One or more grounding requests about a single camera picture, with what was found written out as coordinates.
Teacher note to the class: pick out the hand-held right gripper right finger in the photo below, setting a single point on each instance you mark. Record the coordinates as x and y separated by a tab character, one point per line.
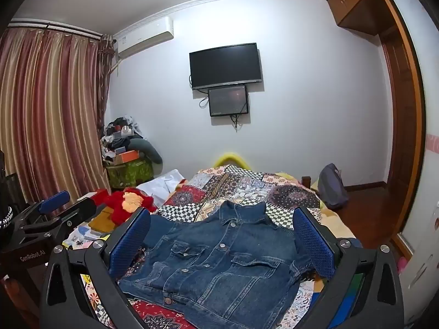
312	246

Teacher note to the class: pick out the curtain rod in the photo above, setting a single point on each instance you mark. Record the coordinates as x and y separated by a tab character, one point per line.
51	25

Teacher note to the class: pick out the grey backpack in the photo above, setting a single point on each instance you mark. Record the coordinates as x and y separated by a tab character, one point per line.
331	186

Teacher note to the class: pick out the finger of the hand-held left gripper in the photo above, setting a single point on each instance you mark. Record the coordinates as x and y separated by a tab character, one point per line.
80	209
55	200

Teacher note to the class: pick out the yellow hoop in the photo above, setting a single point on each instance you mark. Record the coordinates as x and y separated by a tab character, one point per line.
233	156

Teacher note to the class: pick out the orange box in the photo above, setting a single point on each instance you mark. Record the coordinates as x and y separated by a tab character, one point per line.
125	157

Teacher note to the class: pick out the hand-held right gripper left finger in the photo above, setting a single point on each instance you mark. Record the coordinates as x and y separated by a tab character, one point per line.
130	243

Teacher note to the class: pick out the red plush toy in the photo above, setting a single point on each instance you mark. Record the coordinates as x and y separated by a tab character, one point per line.
120	202

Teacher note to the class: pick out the striped red gold curtain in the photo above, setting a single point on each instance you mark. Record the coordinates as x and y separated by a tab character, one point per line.
48	109

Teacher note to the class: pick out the mustard brown cloth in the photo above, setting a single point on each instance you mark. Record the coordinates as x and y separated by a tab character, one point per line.
101	221

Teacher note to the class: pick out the small black wall monitor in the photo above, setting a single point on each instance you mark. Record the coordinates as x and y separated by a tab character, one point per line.
228	101

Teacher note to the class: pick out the wooden overhead cabinet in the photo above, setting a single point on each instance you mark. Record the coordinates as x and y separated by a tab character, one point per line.
356	0

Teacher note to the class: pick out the black wall television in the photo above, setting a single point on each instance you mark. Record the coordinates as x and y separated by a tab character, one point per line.
224	65

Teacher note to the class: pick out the patchwork printed blanket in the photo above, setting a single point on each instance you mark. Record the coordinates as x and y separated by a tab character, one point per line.
240	188

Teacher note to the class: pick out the wooden bedpost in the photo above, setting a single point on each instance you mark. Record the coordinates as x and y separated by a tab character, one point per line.
306	181

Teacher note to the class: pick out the white air conditioner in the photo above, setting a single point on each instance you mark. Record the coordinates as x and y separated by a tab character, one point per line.
144	37

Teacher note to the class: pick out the pile of clutter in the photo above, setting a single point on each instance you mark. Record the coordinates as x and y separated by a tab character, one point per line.
116	133

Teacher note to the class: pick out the blue denim jacket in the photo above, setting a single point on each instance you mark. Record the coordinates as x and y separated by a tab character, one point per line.
219	253

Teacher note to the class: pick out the white door panel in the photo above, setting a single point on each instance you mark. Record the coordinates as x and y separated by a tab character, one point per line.
423	264

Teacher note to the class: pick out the white cloth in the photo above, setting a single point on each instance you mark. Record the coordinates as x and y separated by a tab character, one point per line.
157	183

